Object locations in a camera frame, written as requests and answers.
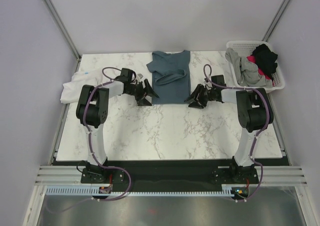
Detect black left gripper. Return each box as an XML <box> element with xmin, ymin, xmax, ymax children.
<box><xmin>125</xmin><ymin>80</ymin><xmax>159</xmax><ymax>107</ymax></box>

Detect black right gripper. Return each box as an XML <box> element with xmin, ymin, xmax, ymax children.
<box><xmin>184</xmin><ymin>84</ymin><xmax>216</xmax><ymax>109</ymax></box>

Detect teal blue polo shirt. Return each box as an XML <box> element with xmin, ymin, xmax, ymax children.
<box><xmin>146</xmin><ymin>50</ymin><xmax>191</xmax><ymax>105</ymax></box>

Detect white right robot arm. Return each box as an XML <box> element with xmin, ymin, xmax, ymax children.
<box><xmin>185</xmin><ymin>75</ymin><xmax>274</xmax><ymax>183</ymax></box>

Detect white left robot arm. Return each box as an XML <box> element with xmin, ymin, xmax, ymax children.
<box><xmin>76</xmin><ymin>68</ymin><xmax>159</xmax><ymax>182</ymax></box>

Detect grey t shirt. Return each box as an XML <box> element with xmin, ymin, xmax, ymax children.
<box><xmin>225</xmin><ymin>48</ymin><xmax>273</xmax><ymax>88</ymax></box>

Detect red t shirt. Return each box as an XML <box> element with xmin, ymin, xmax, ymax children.
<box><xmin>246</xmin><ymin>55</ymin><xmax>273</xmax><ymax>81</ymax></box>

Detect white plastic laundry basket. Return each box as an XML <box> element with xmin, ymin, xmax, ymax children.
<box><xmin>225</xmin><ymin>40</ymin><xmax>286</xmax><ymax>94</ymax></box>

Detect white folded t shirt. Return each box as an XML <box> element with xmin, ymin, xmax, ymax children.
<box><xmin>60</xmin><ymin>69</ymin><xmax>103</xmax><ymax>104</ymax></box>

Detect black t shirt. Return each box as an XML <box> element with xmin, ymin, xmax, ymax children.
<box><xmin>252</xmin><ymin>44</ymin><xmax>278</xmax><ymax>80</ymax></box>

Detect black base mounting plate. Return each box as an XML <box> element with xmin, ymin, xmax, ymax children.
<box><xmin>53</xmin><ymin>159</ymin><xmax>289</xmax><ymax>192</ymax></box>

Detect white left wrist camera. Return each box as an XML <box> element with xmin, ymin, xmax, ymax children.
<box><xmin>135</xmin><ymin>73</ymin><xmax>144</xmax><ymax>83</ymax></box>

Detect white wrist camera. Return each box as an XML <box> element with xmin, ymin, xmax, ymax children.
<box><xmin>204</xmin><ymin>78</ymin><xmax>212</xmax><ymax>86</ymax></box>
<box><xmin>135</xmin><ymin>73</ymin><xmax>144</xmax><ymax>83</ymax></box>

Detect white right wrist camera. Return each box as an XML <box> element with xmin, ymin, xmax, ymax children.
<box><xmin>204</xmin><ymin>78</ymin><xmax>212</xmax><ymax>86</ymax></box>

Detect aluminium frame rail left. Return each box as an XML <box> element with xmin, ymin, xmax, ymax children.
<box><xmin>42</xmin><ymin>0</ymin><xmax>82</xmax><ymax>61</ymax></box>

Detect aluminium frame rail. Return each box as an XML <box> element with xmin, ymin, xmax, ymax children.
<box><xmin>262</xmin><ymin>0</ymin><xmax>292</xmax><ymax>42</ymax></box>
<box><xmin>42</xmin><ymin>0</ymin><xmax>82</xmax><ymax>61</ymax></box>

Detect aluminium front frame rails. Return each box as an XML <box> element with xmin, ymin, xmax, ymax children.
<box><xmin>35</xmin><ymin>166</ymin><xmax>307</xmax><ymax>186</ymax></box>

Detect white slotted cable duct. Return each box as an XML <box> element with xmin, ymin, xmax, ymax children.
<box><xmin>46</xmin><ymin>184</ymin><xmax>237</xmax><ymax>196</ymax></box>

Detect aluminium frame rail right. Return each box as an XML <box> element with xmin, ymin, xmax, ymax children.
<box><xmin>262</xmin><ymin>0</ymin><xmax>292</xmax><ymax>42</ymax></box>

